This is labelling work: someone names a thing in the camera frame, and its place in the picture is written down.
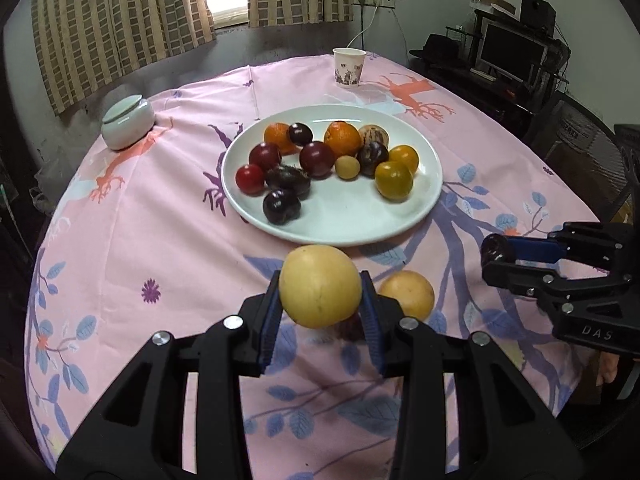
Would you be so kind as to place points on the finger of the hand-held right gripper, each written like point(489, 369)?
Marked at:
point(535, 251)
point(520, 280)

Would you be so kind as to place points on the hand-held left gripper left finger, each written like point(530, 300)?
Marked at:
point(270, 320)

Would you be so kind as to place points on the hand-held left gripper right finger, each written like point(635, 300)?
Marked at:
point(372, 320)

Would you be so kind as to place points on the large tan yellow fruit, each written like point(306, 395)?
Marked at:
point(406, 295)

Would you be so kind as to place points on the pale yellow peach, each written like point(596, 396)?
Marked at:
point(320, 286)

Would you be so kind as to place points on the white round plate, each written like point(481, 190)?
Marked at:
point(340, 215)

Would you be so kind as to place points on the orange-yellow round fruit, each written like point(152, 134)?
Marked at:
point(405, 157)
point(394, 181)

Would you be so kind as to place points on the red cherry tomato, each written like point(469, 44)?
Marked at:
point(250, 178)

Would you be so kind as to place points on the dark wrinkled passion fruit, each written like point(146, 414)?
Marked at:
point(290, 178)

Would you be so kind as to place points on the small yellow fruit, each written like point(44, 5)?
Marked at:
point(346, 167)

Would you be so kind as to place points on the dark purple plum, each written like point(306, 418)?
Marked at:
point(281, 206)
point(372, 158)

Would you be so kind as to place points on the dark red plum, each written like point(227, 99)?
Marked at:
point(316, 159)
point(265, 156)

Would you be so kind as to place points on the striped tan melon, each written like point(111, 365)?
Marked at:
point(375, 135)

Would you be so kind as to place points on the small dark cherry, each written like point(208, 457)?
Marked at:
point(300, 133)

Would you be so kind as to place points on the person's right hand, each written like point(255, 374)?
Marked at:
point(609, 366)

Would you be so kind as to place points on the black mesh chair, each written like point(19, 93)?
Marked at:
point(575, 125)

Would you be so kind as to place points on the pink printed tablecloth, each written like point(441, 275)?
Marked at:
point(150, 240)

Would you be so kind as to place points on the black computer desk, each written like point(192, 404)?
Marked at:
point(480, 95)

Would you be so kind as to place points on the orange tangerine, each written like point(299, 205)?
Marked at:
point(342, 138)
point(275, 136)

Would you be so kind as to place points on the computer monitor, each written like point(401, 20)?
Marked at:
point(512, 52)

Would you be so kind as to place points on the black hat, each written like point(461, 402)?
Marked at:
point(440, 47)

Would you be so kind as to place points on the black speaker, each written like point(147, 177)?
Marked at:
point(537, 10)

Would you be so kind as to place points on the white lidded ceramic jar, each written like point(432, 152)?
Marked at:
point(127, 122)

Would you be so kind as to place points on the printed paper cup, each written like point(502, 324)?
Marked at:
point(348, 67)

